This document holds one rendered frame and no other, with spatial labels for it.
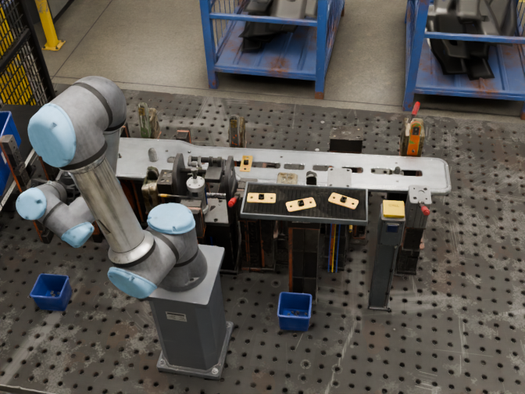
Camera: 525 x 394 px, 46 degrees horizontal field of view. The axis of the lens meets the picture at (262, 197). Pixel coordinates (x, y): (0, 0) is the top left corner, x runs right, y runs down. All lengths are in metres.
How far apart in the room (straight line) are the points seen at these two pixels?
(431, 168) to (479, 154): 0.61
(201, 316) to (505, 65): 3.19
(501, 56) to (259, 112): 2.10
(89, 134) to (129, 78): 3.28
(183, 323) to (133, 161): 0.72
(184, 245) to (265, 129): 1.33
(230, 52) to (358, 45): 1.00
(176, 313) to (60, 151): 0.66
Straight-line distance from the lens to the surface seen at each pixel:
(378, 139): 2.81
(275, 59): 4.33
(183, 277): 1.69
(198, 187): 1.99
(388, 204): 1.85
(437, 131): 2.90
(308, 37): 4.56
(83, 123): 1.32
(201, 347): 1.90
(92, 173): 1.37
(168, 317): 1.81
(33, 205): 1.64
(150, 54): 4.83
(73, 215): 1.65
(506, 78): 4.34
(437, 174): 2.22
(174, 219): 1.59
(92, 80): 1.38
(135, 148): 2.34
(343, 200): 1.83
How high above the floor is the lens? 2.46
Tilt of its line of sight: 44 degrees down
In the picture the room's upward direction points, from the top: 3 degrees counter-clockwise
